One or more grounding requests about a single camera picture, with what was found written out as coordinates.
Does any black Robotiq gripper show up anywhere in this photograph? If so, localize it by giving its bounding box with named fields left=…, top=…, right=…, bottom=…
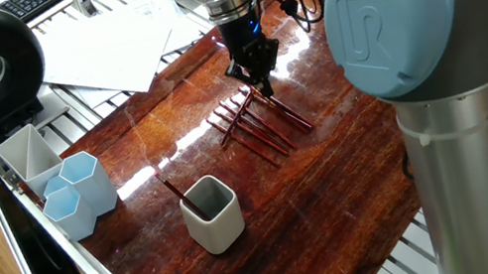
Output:
left=214, top=4, right=291, bottom=106

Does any white square ceramic pen holder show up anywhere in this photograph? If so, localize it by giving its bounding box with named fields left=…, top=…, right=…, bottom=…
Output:
left=174, top=169, right=251, bottom=261

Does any light blue hexagonal pen holder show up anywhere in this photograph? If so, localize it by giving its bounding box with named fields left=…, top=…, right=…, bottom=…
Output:
left=33, top=146, right=126, bottom=247

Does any white divided square pen holder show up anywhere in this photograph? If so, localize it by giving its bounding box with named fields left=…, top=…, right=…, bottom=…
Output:
left=0, top=118, right=69, bottom=206

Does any white paper sheet stack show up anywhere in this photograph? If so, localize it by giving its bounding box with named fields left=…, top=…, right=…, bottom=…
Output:
left=27, top=0, right=215, bottom=112

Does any red-brown wooden board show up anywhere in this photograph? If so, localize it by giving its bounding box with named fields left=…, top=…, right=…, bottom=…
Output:
left=35, top=0, right=435, bottom=274

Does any black computer keyboard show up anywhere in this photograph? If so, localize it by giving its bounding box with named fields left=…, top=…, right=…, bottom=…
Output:
left=0, top=0, right=76, bottom=29

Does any short metal post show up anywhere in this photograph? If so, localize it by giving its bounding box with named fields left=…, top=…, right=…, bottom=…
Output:
left=69, top=0, right=99, bottom=21

